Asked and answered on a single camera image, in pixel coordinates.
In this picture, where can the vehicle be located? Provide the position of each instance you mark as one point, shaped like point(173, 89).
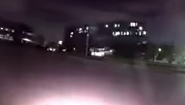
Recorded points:
point(51, 49)

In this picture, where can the pole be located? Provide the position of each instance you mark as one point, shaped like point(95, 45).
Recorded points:
point(87, 43)

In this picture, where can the low building with lit windows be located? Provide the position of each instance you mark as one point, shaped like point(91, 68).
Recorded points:
point(7, 33)

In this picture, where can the tall building with lit windows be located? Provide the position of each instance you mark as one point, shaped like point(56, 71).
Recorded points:
point(122, 38)

